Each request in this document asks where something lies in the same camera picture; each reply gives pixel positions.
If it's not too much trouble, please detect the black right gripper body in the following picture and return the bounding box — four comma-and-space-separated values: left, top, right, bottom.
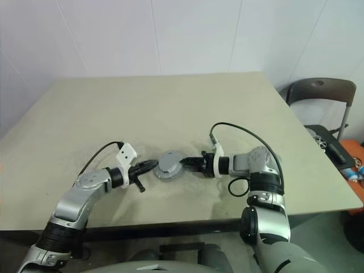
200, 150, 216, 180

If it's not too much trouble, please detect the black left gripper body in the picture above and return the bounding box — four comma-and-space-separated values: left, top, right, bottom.
127, 166, 146, 195

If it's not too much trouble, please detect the grey metal end cap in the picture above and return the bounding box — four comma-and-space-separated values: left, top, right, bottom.
157, 150, 185, 175

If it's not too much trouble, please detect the silver gear part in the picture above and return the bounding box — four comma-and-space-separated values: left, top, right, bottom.
312, 133, 327, 149

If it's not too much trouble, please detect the black office chair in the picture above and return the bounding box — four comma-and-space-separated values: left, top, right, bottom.
279, 78, 358, 171

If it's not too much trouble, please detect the orange box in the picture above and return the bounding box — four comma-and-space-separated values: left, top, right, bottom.
340, 138, 364, 217

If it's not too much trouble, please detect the dark round floor base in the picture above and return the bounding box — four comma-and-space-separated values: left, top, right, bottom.
342, 210, 364, 254

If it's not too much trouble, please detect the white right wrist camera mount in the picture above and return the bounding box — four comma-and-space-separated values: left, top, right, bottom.
209, 135, 224, 179

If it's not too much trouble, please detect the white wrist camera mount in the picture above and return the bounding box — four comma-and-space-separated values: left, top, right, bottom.
209, 135, 224, 179
116, 143, 139, 190

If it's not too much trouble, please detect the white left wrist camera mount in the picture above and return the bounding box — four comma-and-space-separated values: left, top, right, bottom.
116, 143, 139, 190

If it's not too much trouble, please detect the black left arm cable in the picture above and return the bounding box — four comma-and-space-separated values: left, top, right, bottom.
78, 141, 126, 176

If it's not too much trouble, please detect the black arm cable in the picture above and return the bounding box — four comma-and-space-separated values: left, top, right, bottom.
78, 141, 126, 176
209, 122, 285, 197

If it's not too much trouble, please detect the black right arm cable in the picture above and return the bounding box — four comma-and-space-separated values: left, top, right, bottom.
209, 122, 285, 197

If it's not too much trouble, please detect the black table frame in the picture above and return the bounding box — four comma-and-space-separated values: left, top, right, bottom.
82, 217, 244, 244

